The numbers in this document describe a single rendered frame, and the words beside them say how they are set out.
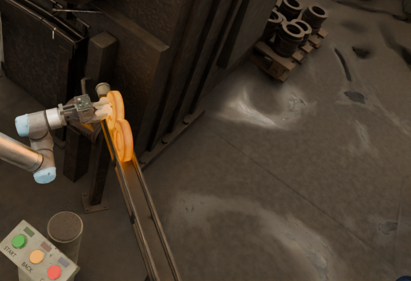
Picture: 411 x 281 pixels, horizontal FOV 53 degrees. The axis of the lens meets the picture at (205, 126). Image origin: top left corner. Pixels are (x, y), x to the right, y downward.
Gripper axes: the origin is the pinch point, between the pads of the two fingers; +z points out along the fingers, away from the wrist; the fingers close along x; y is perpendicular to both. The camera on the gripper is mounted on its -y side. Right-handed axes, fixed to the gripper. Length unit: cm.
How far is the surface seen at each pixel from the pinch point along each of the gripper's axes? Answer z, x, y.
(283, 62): 137, 82, -96
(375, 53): 258, 106, -143
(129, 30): 14.1, 28.8, 10.8
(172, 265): 2, -65, 1
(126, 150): -0.7, -22.1, 2.7
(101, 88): -2.9, 14.1, -3.4
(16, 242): -41, -41, -2
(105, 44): 3.3, 28.1, 6.2
